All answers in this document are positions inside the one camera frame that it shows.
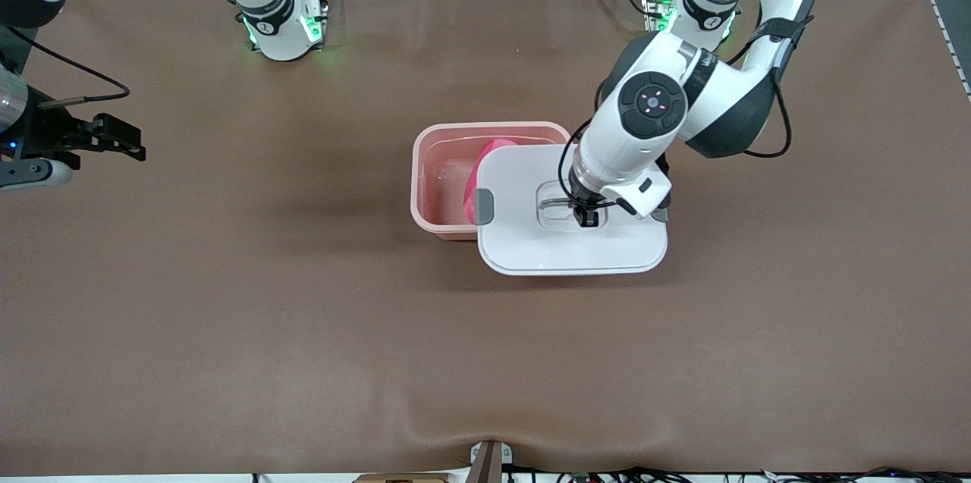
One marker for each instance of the pink plush toy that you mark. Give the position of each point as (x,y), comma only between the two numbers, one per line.
(482,172)

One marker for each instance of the brown wooden board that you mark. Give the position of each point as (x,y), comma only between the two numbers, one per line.
(402,478)

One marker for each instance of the brown table mat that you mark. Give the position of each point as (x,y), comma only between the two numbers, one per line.
(227,362)

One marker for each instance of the wooden clamp block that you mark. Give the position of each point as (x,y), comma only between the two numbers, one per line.
(487,464)

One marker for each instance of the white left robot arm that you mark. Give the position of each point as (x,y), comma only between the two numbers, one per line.
(728,111)

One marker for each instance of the white perforated edge strip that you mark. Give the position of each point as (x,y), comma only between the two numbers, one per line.
(952,43)

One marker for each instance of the pink plastic storage box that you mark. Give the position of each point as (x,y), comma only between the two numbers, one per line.
(440,187)

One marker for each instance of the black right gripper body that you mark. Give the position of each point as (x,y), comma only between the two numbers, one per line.
(47,133)

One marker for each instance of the gray lid latch clip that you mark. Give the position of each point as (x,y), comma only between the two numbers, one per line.
(484,208)
(660,216)

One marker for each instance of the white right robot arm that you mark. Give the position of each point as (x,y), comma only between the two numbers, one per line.
(265,13)

